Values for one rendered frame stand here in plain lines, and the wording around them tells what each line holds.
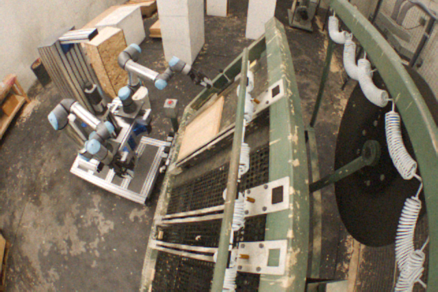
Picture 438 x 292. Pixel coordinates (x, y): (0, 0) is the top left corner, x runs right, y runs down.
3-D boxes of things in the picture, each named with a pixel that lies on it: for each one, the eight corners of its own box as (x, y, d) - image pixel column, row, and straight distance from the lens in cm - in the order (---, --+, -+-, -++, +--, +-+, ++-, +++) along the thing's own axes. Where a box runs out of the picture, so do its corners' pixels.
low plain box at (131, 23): (126, 37, 585) (120, 7, 551) (146, 38, 550) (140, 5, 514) (105, 59, 520) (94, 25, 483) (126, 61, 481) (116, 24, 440)
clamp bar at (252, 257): (159, 239, 163) (130, 230, 157) (306, 241, 67) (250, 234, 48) (157, 251, 163) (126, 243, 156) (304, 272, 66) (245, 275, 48)
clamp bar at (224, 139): (177, 167, 177) (151, 155, 171) (296, 91, 96) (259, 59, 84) (174, 177, 174) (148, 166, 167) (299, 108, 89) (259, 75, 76)
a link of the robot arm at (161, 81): (110, 57, 164) (163, 83, 142) (119, 50, 170) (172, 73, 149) (111, 68, 171) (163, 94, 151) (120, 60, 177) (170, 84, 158)
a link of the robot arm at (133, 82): (124, 93, 208) (119, 49, 170) (133, 83, 215) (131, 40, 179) (134, 98, 203) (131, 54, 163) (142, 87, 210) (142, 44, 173)
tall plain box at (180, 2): (181, 42, 499) (174, -29, 440) (205, 44, 481) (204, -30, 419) (164, 64, 431) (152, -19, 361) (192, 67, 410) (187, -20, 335)
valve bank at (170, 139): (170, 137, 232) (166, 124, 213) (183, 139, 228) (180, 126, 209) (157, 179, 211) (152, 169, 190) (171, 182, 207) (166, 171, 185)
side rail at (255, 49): (199, 107, 218) (190, 102, 215) (279, 37, 161) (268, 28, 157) (198, 111, 214) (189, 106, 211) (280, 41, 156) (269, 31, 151)
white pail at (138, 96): (140, 100, 366) (133, 79, 336) (155, 102, 352) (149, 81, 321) (132, 113, 349) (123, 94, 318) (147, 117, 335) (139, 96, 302)
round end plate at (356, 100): (321, 130, 142) (376, 24, 102) (328, 132, 144) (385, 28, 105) (328, 257, 116) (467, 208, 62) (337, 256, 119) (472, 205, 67)
